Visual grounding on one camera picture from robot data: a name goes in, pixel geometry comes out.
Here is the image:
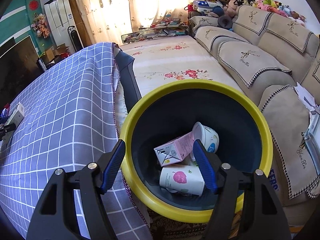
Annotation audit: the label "pink milk carton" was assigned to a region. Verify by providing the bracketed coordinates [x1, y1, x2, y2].
[153, 132, 195, 167]

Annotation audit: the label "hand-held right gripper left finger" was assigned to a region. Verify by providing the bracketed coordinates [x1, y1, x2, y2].
[26, 139, 127, 240]

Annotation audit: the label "open cardboard box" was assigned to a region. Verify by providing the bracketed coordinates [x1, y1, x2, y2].
[42, 44, 70, 64]

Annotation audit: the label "black printed box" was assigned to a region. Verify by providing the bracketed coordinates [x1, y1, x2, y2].
[37, 57, 48, 72]

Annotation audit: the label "white standing air conditioner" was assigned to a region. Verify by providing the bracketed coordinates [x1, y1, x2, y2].
[44, 0, 78, 53]

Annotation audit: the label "white yogurt cup blue label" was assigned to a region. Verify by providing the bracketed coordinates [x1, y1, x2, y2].
[192, 122, 219, 154]

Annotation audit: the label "translucent plastic bag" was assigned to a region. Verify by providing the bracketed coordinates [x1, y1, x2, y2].
[301, 112, 320, 174]

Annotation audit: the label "large black television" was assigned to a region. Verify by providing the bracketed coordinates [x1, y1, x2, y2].
[0, 35, 45, 108]

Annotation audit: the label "beige sofa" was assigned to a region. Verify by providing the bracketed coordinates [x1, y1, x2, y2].
[187, 4, 320, 205]

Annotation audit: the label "patterned brown rug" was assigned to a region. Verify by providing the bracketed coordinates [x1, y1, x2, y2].
[146, 205, 250, 240]

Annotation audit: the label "dark neck pillow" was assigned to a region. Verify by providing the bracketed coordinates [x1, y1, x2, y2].
[217, 14, 234, 29]

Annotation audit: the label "pile of stuffed toys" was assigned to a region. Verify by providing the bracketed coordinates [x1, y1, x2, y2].
[222, 0, 307, 22]

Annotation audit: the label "black tower fan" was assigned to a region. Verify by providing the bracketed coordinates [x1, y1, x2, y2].
[67, 25, 84, 53]

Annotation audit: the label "cluttered glass coffee table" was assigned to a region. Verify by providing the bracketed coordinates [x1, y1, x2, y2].
[121, 19, 189, 43]

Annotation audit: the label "black bin with yellow rim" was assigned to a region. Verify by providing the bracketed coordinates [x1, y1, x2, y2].
[119, 80, 273, 223]

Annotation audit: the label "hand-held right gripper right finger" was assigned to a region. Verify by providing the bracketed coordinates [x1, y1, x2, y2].
[192, 139, 292, 240]

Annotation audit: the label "printed white paper cup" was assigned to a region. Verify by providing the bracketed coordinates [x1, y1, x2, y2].
[159, 165, 205, 196]

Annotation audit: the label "small black television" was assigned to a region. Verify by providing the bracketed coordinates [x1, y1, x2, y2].
[0, 37, 15, 53]

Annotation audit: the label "floral bed sheet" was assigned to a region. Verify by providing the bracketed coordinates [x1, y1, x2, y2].
[117, 35, 248, 98]

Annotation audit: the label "cream embroidered curtain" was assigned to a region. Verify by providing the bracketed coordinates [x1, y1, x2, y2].
[66, 0, 218, 47]

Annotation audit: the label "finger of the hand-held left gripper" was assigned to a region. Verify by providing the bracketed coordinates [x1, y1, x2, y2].
[0, 123, 16, 142]

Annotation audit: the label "loose white papers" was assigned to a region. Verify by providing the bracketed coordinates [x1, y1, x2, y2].
[294, 81, 320, 114]

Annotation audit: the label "artificial flower decoration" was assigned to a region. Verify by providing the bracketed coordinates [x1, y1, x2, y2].
[31, 13, 50, 38]

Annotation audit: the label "blue checked tablecloth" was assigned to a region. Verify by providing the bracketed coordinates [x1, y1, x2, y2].
[0, 42, 150, 240]

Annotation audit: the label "blue white star bag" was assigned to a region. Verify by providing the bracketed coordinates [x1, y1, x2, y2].
[192, 0, 217, 13]

